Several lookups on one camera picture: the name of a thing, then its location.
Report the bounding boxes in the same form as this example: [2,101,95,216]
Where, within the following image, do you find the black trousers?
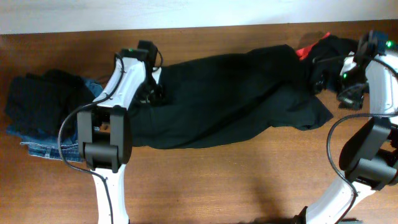
[128,45,332,149]

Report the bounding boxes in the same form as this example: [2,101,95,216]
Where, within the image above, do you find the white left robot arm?
[76,40,164,223]

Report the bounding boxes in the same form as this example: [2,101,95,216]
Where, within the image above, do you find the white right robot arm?
[291,30,397,223]

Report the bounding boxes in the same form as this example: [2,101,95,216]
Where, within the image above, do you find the crumpled black clothes pile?
[301,35,359,85]

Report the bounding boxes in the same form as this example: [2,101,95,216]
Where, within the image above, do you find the red garment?
[295,32,331,60]

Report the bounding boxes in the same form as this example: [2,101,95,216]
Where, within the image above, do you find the folded blue jeans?
[6,78,103,160]

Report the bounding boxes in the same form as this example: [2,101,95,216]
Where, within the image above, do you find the folded black garment stack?
[5,69,95,134]

